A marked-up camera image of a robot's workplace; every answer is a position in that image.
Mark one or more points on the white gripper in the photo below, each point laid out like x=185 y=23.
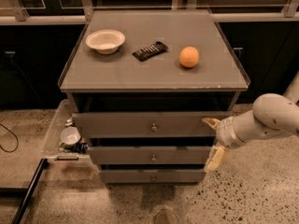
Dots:
x=225 y=132

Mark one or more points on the grey top drawer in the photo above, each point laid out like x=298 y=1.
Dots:
x=145 y=124

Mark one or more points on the grey drawer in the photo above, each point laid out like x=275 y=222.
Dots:
x=152 y=176
x=149 y=155
x=145 y=124

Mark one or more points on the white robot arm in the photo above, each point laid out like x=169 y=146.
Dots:
x=272 y=116

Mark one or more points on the grey drawer cabinet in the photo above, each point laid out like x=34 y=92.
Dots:
x=121 y=83

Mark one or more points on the grey bottom drawer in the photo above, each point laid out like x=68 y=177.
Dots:
x=152 y=176

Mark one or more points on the grey middle drawer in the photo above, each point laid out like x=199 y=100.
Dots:
x=149 y=155

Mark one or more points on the orange fruit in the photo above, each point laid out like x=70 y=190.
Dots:
x=189 y=57

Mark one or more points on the black chip bag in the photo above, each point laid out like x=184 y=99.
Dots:
x=150 y=51

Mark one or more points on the small white cup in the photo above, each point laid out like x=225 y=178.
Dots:
x=70 y=136

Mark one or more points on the white paper bowl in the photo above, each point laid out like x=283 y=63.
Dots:
x=105 y=41

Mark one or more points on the clear plastic bin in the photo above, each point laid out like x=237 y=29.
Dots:
x=53 y=147

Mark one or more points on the black floor rail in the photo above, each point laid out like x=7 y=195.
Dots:
x=23 y=195

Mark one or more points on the metal railing frame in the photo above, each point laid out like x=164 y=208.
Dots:
x=50 y=12

